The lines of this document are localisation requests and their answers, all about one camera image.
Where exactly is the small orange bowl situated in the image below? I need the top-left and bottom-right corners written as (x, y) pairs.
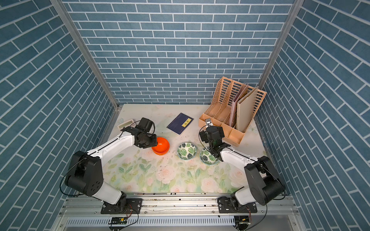
top-left (157, 137), bottom-right (170, 145)

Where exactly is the green leaf bowl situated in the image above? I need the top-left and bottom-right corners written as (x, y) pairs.
top-left (177, 142), bottom-right (197, 160)
top-left (199, 148), bottom-right (219, 166)

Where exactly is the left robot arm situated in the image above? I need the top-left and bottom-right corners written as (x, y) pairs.
top-left (65, 117), bottom-right (158, 210)

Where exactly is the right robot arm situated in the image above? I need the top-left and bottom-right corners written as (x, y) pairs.
top-left (198, 124), bottom-right (286, 210)

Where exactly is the pink calculator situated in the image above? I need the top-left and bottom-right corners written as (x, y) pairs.
top-left (117, 119), bottom-right (134, 131)

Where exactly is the pink folder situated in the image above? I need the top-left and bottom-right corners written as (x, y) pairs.
top-left (229, 85), bottom-right (248, 127)

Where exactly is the dark blue book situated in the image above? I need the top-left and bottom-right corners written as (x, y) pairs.
top-left (167, 113), bottom-right (194, 135)

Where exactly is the orange file organizer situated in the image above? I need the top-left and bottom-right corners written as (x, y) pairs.
top-left (198, 77), bottom-right (267, 146)

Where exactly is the beige folder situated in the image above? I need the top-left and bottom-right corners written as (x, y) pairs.
top-left (236, 87), bottom-right (258, 133)

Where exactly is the floral table mat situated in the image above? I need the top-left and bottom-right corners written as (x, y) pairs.
top-left (103, 105), bottom-right (248, 193)

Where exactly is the left circuit board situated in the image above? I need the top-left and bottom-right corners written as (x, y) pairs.
top-left (108, 217), bottom-right (128, 227)

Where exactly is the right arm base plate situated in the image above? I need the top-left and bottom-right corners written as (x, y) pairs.
top-left (217, 196), bottom-right (257, 213)

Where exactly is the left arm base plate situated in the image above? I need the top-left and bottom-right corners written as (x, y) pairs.
top-left (101, 198), bottom-right (143, 215)

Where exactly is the aluminium rail frame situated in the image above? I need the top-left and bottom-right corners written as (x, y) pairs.
top-left (52, 193), bottom-right (304, 231)

